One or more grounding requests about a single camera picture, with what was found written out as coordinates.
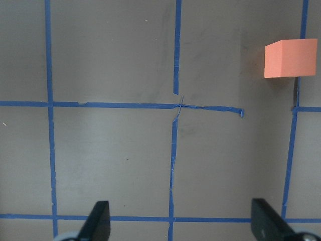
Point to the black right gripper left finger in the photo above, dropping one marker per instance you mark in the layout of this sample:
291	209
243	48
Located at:
97	225

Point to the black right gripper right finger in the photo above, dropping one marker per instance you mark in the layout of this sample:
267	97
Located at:
267	224

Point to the orange foam block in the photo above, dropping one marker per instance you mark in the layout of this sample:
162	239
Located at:
290	58

